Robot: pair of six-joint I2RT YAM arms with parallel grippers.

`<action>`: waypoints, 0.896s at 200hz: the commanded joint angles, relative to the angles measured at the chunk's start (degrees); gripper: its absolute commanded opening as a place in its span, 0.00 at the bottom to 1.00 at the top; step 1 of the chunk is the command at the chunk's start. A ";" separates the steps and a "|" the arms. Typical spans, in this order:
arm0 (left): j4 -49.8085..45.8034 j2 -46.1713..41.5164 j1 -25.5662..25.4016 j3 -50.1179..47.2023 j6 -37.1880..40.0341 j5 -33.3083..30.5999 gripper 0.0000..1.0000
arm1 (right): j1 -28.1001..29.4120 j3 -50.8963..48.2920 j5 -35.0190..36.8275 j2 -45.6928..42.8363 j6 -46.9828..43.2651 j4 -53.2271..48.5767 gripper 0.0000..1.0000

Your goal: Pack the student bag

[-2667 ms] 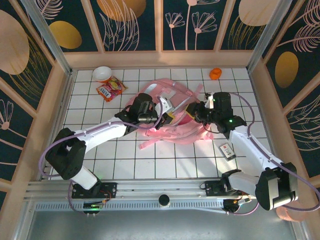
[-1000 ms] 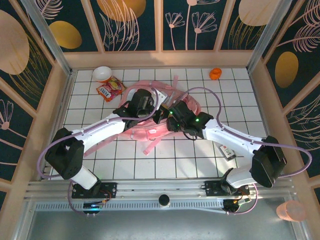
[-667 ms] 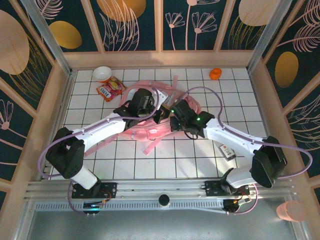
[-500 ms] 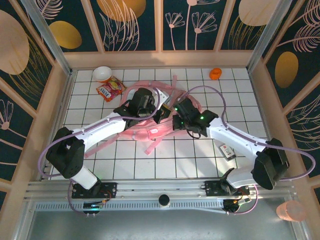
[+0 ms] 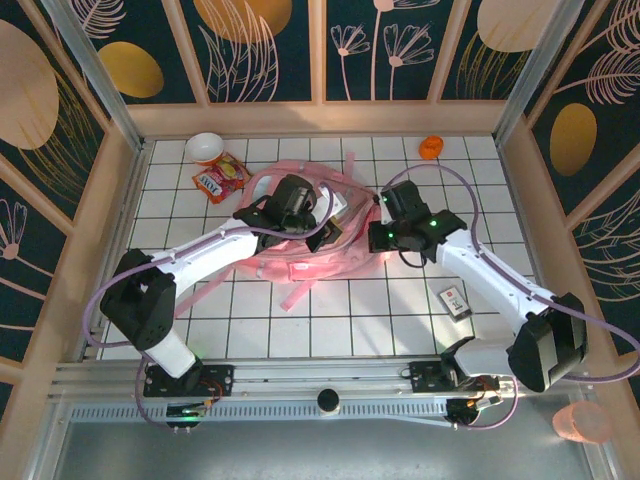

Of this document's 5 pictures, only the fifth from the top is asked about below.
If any pink student backpack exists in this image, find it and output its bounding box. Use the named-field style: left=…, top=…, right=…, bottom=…
left=174, top=152, right=389, bottom=321

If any red snack packet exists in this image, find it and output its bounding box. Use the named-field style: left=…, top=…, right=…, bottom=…
left=192, top=152, right=252, bottom=206

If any small orange cup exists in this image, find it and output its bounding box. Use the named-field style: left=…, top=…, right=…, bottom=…
left=418, top=134, right=446, bottom=160

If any black white card package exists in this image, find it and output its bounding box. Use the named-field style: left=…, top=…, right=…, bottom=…
left=437, top=286, right=474, bottom=321

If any white bowl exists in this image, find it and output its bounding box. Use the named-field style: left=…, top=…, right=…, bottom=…
left=184, top=132, right=225, bottom=166

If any black round knob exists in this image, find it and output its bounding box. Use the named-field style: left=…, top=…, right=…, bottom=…
left=317, top=388, right=341, bottom=416

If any small electronics board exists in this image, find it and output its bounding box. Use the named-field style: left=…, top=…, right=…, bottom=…
left=166, top=402, right=207, bottom=420
left=446, top=397, right=504, bottom=427

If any grey metal sheet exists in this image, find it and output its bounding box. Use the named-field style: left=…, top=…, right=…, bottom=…
left=49, top=419, right=609, bottom=480

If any translucent pink cylinder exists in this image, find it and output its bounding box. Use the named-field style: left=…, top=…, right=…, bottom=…
left=552, top=399, right=614, bottom=444

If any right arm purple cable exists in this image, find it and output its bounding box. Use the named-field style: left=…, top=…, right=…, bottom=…
left=380, top=163, right=640, bottom=432

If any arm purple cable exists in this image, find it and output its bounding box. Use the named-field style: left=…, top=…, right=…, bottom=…
left=380, top=163, right=640, bottom=432
left=82, top=182, right=335, bottom=432

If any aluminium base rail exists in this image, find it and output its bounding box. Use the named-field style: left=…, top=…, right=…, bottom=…
left=49, top=354, right=599, bottom=399

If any slotted metal cable tray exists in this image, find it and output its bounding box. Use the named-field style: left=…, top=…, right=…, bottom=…
left=69, top=399, right=451, bottom=427

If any aluminium frame post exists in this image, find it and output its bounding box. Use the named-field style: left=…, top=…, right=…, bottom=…
left=492, top=0, right=586, bottom=146
left=40, top=0, right=147, bottom=151

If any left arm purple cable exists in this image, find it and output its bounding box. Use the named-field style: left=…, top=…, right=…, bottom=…
left=82, top=182, right=335, bottom=432

